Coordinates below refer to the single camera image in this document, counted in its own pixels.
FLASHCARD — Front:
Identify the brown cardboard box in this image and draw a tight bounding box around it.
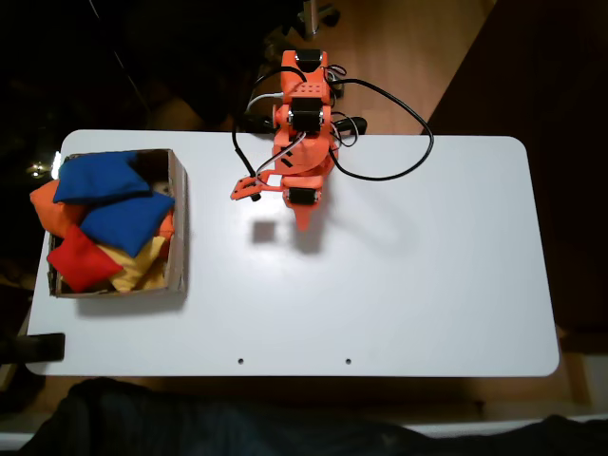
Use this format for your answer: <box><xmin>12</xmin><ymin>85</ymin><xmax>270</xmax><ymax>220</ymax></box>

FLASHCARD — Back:
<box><xmin>47</xmin><ymin>148</ymin><xmax>190</xmax><ymax>299</ymax></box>

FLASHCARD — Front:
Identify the orange bean bag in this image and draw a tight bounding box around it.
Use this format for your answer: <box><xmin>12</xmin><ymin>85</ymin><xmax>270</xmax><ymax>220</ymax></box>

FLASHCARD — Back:
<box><xmin>29</xmin><ymin>180</ymin><xmax>89</xmax><ymax>238</ymax></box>
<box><xmin>159</xmin><ymin>208</ymin><xmax>175</xmax><ymax>257</ymax></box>

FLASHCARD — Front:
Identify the person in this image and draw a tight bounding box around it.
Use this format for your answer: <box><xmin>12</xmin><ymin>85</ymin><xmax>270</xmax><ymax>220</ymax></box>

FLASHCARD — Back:
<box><xmin>18</xmin><ymin>377</ymin><xmax>608</xmax><ymax>456</ymax></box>

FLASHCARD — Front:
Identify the orange camera mount with camera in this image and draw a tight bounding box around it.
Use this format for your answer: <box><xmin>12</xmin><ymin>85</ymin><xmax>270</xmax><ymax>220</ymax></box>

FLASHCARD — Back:
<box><xmin>230</xmin><ymin>173</ymin><xmax>286</xmax><ymax>204</ymax></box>

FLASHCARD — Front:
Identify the black table clamp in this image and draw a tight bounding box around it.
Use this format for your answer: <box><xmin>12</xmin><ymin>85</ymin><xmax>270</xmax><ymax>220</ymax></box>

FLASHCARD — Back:
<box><xmin>332</xmin><ymin>116</ymin><xmax>370</xmax><ymax>140</ymax></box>
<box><xmin>0</xmin><ymin>332</ymin><xmax>67</xmax><ymax>365</ymax></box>

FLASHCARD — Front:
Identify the blue bean bag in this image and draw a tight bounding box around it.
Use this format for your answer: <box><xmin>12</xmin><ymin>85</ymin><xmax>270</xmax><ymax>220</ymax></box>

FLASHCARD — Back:
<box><xmin>78</xmin><ymin>192</ymin><xmax>176</xmax><ymax>257</ymax></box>
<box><xmin>51</xmin><ymin>150</ymin><xmax>153</xmax><ymax>206</ymax></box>

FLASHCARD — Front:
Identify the red bean bag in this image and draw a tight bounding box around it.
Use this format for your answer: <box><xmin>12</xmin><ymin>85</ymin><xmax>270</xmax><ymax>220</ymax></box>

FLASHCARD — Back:
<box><xmin>46</xmin><ymin>224</ymin><xmax>124</xmax><ymax>294</ymax></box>

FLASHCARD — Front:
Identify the yellow bean bag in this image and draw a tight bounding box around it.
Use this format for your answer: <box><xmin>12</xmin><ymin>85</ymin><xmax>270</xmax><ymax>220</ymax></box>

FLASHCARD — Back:
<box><xmin>102</xmin><ymin>235</ymin><xmax>167</xmax><ymax>294</ymax></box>

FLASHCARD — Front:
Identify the white cable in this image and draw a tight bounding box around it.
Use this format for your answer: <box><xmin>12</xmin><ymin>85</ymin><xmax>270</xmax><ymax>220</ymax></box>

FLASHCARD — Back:
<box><xmin>245</xmin><ymin>92</ymin><xmax>286</xmax><ymax>115</ymax></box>

